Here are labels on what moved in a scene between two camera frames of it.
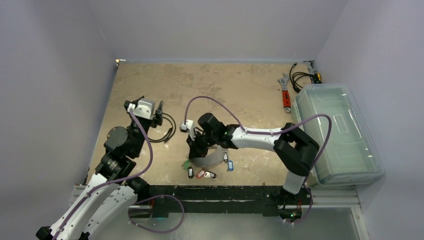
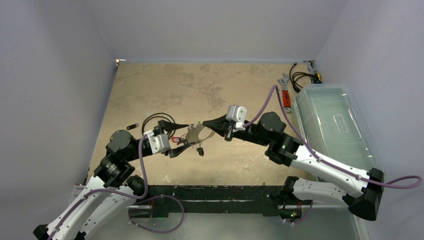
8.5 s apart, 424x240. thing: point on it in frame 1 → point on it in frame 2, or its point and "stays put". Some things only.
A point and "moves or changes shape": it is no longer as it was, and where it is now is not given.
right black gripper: (197, 142) → (226, 127)
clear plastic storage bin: (351, 156) stays put
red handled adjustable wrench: (283, 82) stays put
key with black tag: (190, 172) moves or changes shape
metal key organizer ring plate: (214, 156) moves or changes shape
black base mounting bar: (223, 201) stays put
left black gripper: (158, 111) → (168, 126)
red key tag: (200, 174) → (175, 139)
